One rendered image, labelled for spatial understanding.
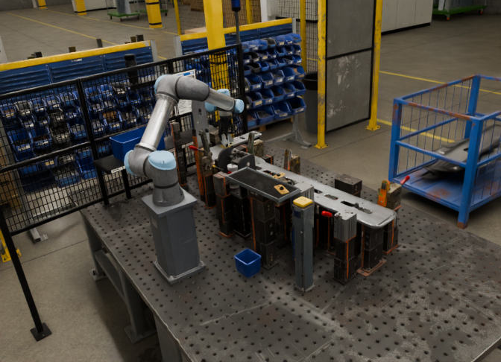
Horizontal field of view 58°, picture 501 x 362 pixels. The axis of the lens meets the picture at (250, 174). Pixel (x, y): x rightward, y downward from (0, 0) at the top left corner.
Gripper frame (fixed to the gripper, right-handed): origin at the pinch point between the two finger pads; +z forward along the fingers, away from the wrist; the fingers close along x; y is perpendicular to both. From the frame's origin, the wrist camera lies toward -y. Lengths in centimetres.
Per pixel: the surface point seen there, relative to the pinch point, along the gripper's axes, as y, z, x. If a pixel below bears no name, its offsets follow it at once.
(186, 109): -55, -10, 8
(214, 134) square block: -24.1, 1.8, 9.2
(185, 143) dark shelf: -32.7, 4.8, -9.2
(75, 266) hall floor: -109, 109, -78
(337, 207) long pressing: 93, 7, -6
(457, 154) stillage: 58, 57, 199
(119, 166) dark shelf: -33, 5, -57
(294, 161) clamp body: 43.3, 4.6, 16.8
